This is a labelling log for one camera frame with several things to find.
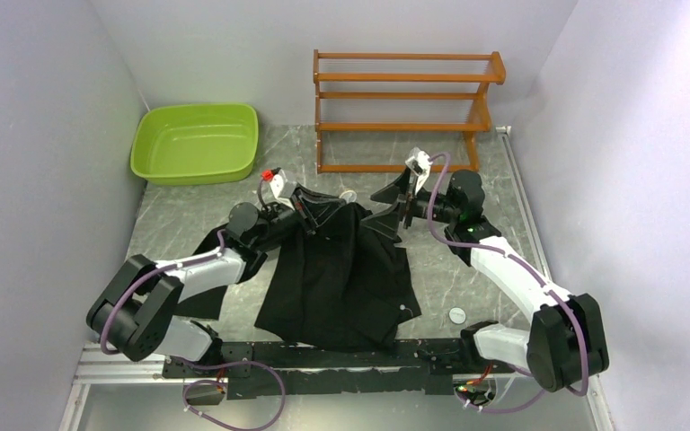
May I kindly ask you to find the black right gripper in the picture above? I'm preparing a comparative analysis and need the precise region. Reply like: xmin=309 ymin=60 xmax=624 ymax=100
xmin=360 ymin=168 xmax=458 ymax=240

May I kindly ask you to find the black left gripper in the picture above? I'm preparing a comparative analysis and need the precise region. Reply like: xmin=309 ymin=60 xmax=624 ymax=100
xmin=252 ymin=183 xmax=346 ymax=248

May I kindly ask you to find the black button shirt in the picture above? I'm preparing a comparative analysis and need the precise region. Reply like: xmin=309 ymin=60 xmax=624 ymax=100
xmin=175 ymin=187 xmax=423 ymax=352

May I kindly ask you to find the white round brooch back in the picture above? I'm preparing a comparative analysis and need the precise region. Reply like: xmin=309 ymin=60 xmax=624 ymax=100
xmin=448 ymin=307 xmax=466 ymax=325

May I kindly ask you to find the orange round brooch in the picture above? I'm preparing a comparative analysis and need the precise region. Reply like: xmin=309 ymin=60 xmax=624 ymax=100
xmin=339 ymin=189 xmax=358 ymax=203

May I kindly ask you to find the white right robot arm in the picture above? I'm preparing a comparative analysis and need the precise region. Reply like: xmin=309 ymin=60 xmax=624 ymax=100
xmin=367 ymin=168 xmax=609 ymax=396

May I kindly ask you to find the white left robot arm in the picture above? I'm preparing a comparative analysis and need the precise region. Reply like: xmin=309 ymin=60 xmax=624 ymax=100
xmin=86 ymin=186 xmax=351 ymax=377

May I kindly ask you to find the green plastic basin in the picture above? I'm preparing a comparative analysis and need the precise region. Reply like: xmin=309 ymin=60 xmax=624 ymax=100
xmin=129 ymin=103 xmax=260 ymax=186

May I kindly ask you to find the orange wooden shoe rack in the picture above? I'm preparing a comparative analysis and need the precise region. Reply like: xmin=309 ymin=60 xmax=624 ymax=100
xmin=312 ymin=49 xmax=507 ymax=173

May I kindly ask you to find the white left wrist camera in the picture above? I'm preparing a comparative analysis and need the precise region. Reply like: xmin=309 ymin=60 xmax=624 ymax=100
xmin=261 ymin=168 xmax=297 ymax=208

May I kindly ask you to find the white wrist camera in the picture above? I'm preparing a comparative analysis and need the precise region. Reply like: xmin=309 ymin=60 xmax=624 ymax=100
xmin=405 ymin=147 xmax=433 ymax=195
xmin=261 ymin=168 xmax=297 ymax=208

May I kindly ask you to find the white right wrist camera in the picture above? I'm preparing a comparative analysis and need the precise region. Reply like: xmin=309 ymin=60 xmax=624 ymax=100
xmin=405 ymin=147 xmax=433 ymax=195

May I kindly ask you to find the aluminium table edge rail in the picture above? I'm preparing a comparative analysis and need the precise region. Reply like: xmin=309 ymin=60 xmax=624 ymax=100
xmin=495 ymin=126 xmax=615 ymax=430

